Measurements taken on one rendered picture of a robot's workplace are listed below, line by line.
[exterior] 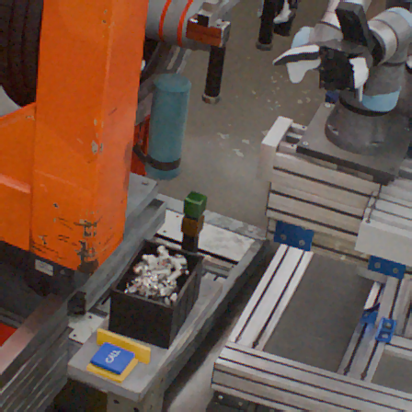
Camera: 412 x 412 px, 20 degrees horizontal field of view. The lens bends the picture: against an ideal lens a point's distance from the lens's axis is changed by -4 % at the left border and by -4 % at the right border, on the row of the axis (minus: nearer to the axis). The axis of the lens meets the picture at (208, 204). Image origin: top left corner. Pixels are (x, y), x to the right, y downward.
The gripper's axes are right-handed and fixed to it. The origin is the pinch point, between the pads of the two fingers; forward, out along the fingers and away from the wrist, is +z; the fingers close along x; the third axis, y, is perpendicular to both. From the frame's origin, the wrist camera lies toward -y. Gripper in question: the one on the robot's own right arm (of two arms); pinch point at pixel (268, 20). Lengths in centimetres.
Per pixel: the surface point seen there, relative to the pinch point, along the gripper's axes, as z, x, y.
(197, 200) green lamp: 61, 9, -17
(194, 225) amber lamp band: 62, 10, -23
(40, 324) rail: 87, -15, -44
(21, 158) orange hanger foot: 78, -25, -9
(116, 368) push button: 100, 10, -35
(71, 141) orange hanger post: 81, -12, 1
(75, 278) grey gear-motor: 58, -20, -52
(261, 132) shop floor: -83, -22, -83
